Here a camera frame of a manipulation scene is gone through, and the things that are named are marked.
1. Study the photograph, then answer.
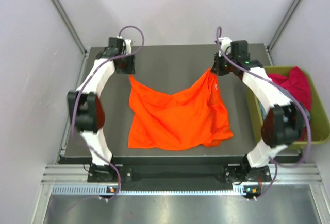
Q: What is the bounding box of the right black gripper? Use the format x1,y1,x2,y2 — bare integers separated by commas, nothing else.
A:
211,50,237,76

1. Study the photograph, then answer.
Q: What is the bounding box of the orange t shirt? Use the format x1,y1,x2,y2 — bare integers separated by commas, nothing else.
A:
128,70,234,151

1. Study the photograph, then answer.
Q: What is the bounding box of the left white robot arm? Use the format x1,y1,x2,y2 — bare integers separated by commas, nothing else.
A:
67,36,135,183

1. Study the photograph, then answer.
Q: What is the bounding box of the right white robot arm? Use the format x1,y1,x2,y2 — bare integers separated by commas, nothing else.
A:
211,36,306,183

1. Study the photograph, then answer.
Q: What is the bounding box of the grey blue t shirt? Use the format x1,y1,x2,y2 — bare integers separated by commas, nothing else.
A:
258,100,311,120

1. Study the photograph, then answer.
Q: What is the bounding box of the crimson red t shirt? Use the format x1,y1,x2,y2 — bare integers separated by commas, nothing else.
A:
268,66,312,142

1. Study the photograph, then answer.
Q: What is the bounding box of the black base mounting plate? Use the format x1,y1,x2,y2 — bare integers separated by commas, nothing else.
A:
87,157,271,190

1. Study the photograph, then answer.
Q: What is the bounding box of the olive green laundry basket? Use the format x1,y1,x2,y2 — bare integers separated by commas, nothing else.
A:
246,66,329,145

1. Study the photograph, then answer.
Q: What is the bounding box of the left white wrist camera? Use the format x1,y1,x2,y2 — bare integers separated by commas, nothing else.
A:
117,36,132,55

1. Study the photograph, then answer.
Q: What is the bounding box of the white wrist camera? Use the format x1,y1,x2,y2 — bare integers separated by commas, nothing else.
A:
117,36,132,55
219,37,232,55

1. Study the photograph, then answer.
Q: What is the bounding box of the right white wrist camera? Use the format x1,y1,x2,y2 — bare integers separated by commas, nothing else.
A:
219,37,232,55

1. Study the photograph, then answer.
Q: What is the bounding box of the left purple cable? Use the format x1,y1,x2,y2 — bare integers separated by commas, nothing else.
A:
71,26,144,201

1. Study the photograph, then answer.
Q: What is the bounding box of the left aluminium corner post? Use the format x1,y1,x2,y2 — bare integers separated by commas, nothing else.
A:
51,0,87,55

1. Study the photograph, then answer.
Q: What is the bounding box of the aluminium corner post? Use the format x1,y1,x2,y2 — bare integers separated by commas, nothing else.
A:
266,0,302,53
51,0,87,55

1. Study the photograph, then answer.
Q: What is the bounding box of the right aluminium corner post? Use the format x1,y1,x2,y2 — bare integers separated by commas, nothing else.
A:
266,0,302,53

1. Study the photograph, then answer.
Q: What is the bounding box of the slotted grey cable duct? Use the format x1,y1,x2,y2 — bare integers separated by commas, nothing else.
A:
52,185,259,196

